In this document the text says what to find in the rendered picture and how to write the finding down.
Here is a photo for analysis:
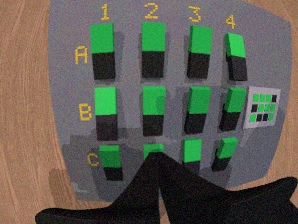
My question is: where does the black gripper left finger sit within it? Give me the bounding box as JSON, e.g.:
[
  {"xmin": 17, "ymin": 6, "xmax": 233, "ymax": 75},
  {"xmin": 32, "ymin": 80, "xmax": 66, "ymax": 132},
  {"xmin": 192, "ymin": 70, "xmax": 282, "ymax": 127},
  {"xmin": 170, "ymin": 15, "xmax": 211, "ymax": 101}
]
[{"xmin": 35, "ymin": 152, "xmax": 161, "ymax": 224}]

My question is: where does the grey switch panel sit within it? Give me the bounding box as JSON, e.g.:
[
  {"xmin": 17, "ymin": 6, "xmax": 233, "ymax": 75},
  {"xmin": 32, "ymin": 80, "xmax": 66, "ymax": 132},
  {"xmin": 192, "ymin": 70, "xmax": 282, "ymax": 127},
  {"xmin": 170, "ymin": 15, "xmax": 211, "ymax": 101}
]
[{"xmin": 48, "ymin": 0, "xmax": 293, "ymax": 202}]

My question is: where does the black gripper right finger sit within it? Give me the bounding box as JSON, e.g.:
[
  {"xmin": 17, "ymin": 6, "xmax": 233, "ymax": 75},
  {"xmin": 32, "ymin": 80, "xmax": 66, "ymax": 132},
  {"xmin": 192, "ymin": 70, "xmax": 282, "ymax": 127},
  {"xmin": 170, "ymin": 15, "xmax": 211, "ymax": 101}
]
[{"xmin": 156, "ymin": 152, "xmax": 298, "ymax": 224}]

